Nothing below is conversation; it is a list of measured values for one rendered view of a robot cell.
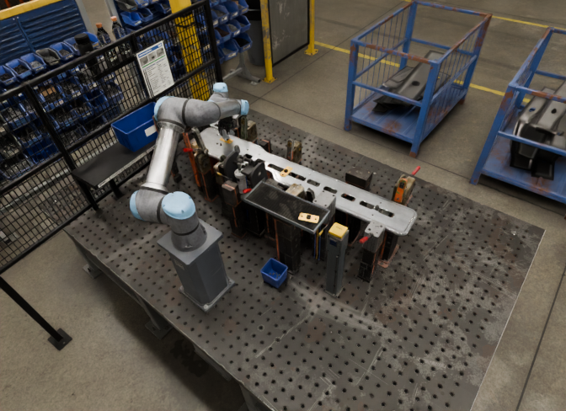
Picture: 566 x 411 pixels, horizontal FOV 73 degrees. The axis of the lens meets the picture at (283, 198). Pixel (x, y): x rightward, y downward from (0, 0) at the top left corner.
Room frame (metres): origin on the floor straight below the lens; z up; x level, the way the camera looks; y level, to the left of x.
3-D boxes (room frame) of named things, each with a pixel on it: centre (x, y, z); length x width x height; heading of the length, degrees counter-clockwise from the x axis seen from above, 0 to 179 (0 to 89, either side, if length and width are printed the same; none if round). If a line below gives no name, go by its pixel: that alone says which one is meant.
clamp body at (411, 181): (1.37, -0.61, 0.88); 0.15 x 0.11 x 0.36; 143
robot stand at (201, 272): (1.07, 0.41, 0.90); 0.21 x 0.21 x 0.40; 49
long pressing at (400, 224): (1.57, -0.05, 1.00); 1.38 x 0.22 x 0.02; 53
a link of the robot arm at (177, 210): (1.08, 0.42, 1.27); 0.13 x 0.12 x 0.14; 72
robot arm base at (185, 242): (1.07, 0.41, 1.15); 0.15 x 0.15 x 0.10
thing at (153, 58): (2.27, 0.73, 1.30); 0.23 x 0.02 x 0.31; 143
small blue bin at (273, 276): (1.10, 0.07, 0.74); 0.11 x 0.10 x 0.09; 53
